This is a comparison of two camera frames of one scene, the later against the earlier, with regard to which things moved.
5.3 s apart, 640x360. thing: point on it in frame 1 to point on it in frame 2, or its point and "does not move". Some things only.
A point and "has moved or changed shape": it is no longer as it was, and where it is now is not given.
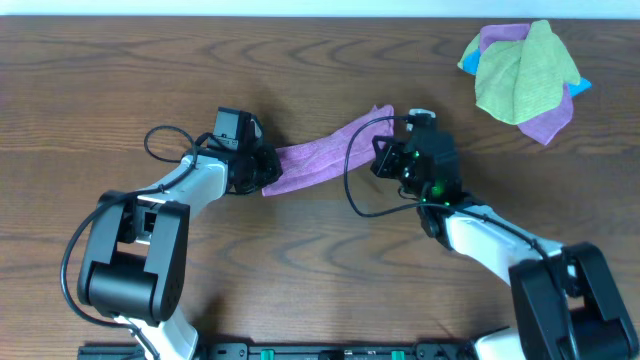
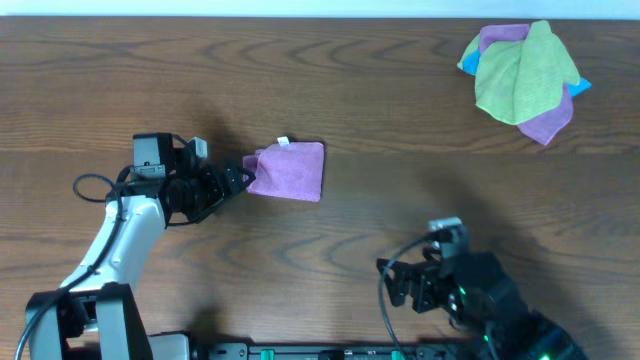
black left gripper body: (268, 166) to (220, 185)
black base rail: (285, 351) does not move
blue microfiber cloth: (470, 67) does not move
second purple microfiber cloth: (545, 129) does not move
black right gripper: (385, 156) to (426, 276)
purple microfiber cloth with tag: (345, 151) has moved or changed shape
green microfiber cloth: (518, 81) does not move
